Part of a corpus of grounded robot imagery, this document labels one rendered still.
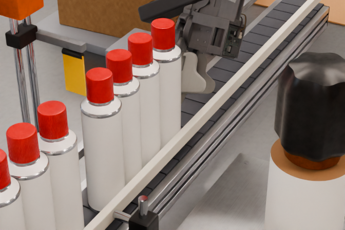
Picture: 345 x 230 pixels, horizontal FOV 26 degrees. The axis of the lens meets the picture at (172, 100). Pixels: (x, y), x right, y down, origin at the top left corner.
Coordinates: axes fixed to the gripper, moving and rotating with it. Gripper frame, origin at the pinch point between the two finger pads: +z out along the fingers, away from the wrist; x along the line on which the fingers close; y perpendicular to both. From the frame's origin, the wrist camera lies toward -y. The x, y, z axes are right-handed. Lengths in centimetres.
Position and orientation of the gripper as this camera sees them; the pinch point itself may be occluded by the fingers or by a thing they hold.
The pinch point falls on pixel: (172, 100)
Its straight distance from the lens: 113.6
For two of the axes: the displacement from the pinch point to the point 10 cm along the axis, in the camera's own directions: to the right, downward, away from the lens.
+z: -2.5, 9.6, 1.1
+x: 4.3, 0.1, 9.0
